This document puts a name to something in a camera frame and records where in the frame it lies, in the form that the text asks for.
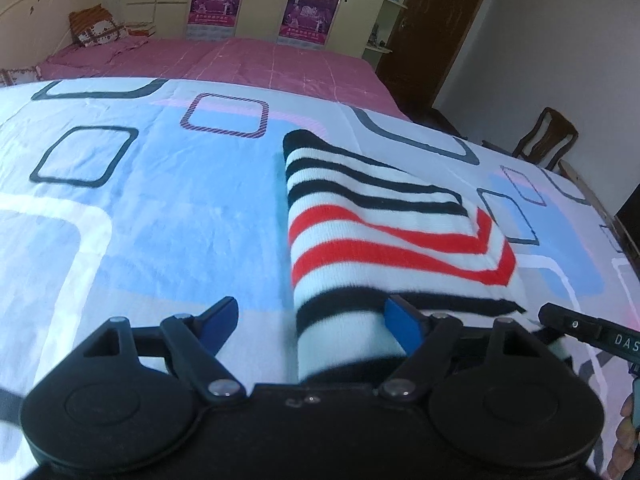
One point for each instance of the black red white striped sweater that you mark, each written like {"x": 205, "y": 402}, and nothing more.
{"x": 375, "y": 210}

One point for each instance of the dark brown wooden door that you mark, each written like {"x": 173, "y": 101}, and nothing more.
{"x": 435, "y": 25}

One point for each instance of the white blue square-print bed sheet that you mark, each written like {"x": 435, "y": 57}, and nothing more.
{"x": 150, "y": 240}

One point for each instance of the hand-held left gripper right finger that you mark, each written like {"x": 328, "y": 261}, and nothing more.
{"x": 404, "y": 327}

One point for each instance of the person's right hand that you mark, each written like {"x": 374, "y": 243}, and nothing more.
{"x": 627, "y": 455}

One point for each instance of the small patterned pillow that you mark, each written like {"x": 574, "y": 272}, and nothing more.
{"x": 17, "y": 77}

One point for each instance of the cream bed headboard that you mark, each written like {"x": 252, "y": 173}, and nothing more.
{"x": 30, "y": 25}

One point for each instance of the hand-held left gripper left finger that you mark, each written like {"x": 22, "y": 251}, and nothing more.
{"x": 220, "y": 322}

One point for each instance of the wooden chair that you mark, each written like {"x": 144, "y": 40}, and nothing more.
{"x": 545, "y": 137}

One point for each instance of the orange white patterned pillow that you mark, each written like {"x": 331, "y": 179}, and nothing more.
{"x": 97, "y": 27}

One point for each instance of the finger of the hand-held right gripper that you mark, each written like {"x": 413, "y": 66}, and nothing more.
{"x": 590, "y": 331}

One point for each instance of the dark screen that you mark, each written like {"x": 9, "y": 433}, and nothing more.
{"x": 631, "y": 215}

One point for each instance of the pink bed sheet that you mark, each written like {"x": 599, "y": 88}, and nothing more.
{"x": 250, "y": 65}

